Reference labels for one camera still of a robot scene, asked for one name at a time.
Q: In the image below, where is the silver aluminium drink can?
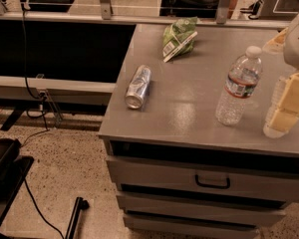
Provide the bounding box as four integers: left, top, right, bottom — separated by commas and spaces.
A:
125, 65, 151, 110

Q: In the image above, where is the clear plastic water bottle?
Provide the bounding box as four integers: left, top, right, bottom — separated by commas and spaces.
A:
215, 46, 263, 125

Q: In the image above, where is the black bar on floor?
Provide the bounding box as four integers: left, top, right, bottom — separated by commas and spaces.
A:
65, 197, 90, 239

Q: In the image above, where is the person in dark clothes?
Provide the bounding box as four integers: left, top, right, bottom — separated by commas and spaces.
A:
159, 0, 219, 18

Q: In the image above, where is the black hanging power cable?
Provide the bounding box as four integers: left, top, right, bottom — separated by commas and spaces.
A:
20, 3, 50, 131

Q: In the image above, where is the grey metal railing frame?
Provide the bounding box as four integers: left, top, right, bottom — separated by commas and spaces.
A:
0, 0, 289, 30

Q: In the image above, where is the black drawer handle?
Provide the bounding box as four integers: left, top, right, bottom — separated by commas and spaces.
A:
194, 174, 231, 189

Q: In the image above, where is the black chair at left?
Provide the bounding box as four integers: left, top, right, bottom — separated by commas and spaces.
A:
0, 137, 35, 239

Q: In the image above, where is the black floor cable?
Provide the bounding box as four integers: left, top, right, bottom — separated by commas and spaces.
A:
23, 178, 66, 239

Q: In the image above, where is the grey drawer cabinet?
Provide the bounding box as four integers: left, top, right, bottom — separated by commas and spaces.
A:
99, 24, 299, 239

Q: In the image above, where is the green jalapeno chip bag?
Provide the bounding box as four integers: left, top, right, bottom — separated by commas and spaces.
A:
162, 17, 197, 63

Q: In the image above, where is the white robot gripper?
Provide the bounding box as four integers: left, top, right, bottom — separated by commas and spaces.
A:
262, 13, 299, 138

